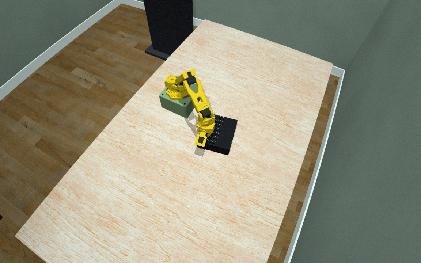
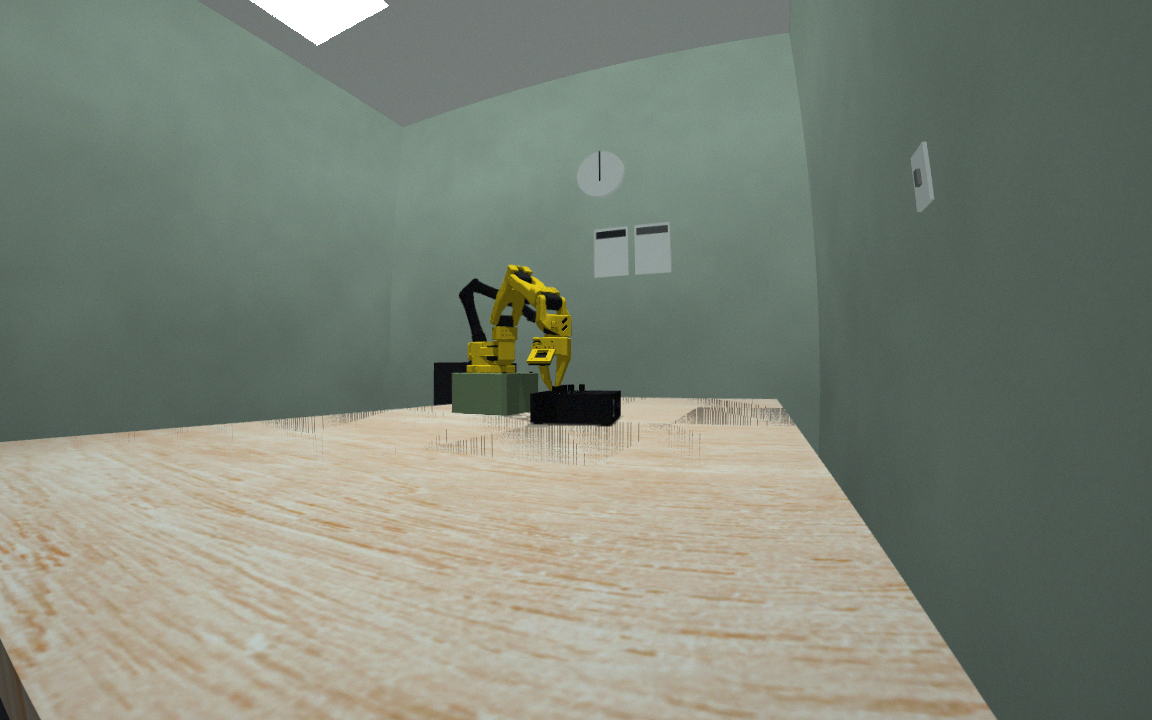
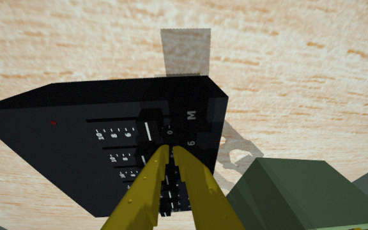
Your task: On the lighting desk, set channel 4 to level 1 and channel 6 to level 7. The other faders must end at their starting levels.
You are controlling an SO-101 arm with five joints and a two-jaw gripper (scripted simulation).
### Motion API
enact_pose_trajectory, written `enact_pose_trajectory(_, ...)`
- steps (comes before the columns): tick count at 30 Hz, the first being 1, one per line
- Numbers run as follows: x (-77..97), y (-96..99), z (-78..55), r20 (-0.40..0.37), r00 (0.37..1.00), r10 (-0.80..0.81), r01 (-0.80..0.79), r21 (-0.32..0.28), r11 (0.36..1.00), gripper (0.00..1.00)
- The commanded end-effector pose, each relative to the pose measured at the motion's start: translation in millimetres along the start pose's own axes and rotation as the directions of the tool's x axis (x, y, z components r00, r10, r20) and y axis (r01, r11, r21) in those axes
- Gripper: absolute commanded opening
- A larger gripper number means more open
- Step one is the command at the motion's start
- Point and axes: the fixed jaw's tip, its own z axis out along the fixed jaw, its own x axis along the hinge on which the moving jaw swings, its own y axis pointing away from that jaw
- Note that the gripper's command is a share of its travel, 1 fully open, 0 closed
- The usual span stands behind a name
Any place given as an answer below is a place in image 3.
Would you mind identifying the black lighting desk panel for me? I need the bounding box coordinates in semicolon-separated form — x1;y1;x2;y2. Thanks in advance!
0;75;229;218

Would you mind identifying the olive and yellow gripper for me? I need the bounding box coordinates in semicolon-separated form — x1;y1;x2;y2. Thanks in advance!
100;144;246;230

